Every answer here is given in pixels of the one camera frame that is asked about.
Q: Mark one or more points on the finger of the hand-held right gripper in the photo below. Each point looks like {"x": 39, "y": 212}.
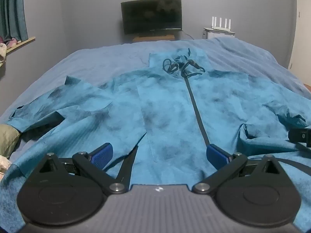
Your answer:
{"x": 300, "y": 136}

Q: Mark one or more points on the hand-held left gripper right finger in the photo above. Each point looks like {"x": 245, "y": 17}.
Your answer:
{"x": 215, "y": 156}

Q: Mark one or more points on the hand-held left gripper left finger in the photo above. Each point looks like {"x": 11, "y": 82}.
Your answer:
{"x": 103, "y": 155}

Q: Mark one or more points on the blue tie-dye jacket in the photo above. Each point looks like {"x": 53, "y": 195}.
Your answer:
{"x": 167, "y": 116}

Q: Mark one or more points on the light blue bed blanket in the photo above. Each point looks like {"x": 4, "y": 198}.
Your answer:
{"x": 102, "y": 63}

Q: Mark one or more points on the beige cloth at bedside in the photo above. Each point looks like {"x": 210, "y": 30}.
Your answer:
{"x": 7, "y": 137}

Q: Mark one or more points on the white plush toy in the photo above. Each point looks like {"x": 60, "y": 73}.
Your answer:
{"x": 3, "y": 163}

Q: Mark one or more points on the wooden television stand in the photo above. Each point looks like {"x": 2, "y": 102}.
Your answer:
{"x": 153, "y": 37}

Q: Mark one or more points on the white router with antennas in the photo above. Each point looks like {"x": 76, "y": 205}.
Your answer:
{"x": 222, "y": 26}

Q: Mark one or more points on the wooden window sill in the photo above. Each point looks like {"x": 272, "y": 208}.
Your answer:
{"x": 20, "y": 43}

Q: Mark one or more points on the pink plush toy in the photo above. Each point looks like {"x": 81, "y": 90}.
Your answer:
{"x": 11, "y": 41}

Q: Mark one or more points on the black television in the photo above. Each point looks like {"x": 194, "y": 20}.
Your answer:
{"x": 151, "y": 15}

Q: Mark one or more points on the teal curtain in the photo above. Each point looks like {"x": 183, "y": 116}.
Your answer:
{"x": 13, "y": 9}

